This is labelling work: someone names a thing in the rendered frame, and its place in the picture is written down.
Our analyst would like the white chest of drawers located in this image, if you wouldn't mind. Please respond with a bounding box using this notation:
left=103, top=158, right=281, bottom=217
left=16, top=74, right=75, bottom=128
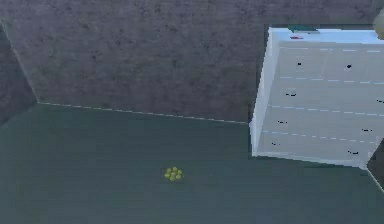
left=249, top=26, right=384, bottom=169

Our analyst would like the yellow-green bunch of grapes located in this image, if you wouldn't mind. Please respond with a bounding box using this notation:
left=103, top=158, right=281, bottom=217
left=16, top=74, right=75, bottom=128
left=163, top=166, right=184, bottom=183

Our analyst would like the beige rounded object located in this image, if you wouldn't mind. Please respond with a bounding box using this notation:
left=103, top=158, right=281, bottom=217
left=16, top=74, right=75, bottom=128
left=372, top=7, right=384, bottom=41

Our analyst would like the teal flat object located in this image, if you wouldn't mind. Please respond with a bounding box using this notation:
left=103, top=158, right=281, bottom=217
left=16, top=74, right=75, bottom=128
left=287, top=25, right=320, bottom=34

